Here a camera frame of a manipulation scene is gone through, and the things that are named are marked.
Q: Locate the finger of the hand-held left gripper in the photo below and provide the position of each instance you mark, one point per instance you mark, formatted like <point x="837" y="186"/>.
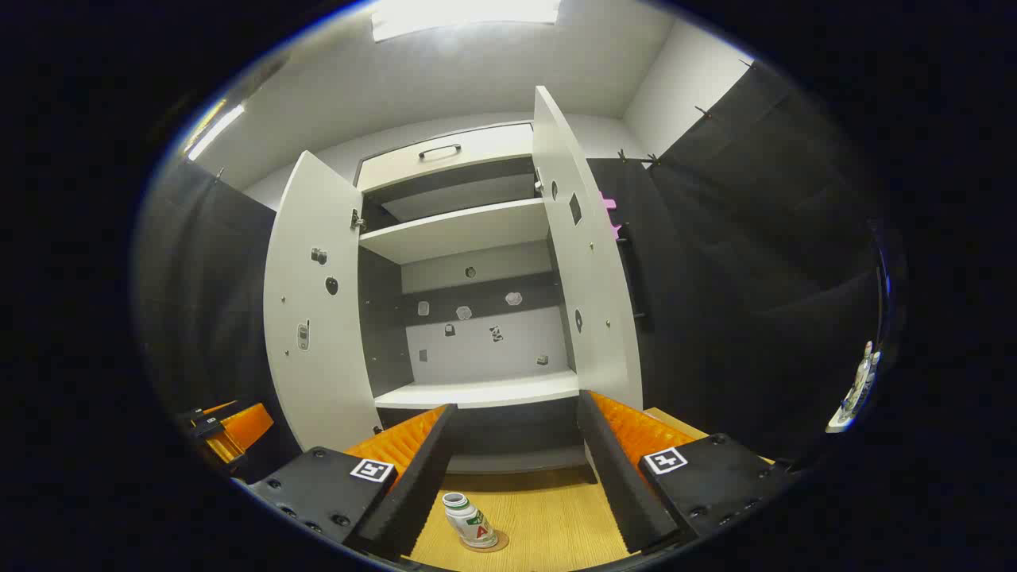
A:
<point x="226" y="450"/>
<point x="250" y="425"/>

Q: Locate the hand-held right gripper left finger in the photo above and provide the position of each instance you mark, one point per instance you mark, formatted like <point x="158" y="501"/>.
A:
<point x="421" y="477"/>

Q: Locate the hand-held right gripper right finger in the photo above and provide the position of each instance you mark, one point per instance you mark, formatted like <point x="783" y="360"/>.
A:
<point x="620" y="485"/>

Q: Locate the white drink bottle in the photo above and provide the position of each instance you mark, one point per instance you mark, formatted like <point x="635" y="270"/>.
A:
<point x="473" y="524"/>

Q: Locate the white cabinet left door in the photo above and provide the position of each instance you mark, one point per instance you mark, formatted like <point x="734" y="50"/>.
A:
<point x="318" y="365"/>

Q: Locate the white cabinet door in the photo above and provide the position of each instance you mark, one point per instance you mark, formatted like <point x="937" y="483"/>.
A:
<point x="588" y="278"/>
<point x="318" y="365"/>

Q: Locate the white cabinet shelf board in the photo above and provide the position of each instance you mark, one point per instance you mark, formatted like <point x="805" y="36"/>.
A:
<point x="453" y="230"/>
<point x="477" y="392"/>

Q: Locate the white cabinet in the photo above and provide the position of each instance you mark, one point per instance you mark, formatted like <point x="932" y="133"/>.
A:
<point x="477" y="349"/>

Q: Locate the white cabinet right door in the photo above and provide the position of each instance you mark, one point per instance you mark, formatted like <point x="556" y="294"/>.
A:
<point x="588" y="278"/>

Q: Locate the black backdrop cloth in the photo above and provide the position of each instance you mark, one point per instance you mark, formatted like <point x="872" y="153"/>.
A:
<point x="755" y="278"/>

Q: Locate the white printed object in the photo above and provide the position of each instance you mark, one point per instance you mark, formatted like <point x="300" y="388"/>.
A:
<point x="858" y="389"/>

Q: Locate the narrow ceiling light strip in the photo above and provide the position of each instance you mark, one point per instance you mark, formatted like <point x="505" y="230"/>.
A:
<point x="218" y="127"/>

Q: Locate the white cabinet drawer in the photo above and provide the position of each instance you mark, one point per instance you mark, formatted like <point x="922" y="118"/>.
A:
<point x="493" y="147"/>

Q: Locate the wide ceiling light panel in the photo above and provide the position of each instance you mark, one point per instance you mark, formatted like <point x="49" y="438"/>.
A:
<point x="461" y="16"/>

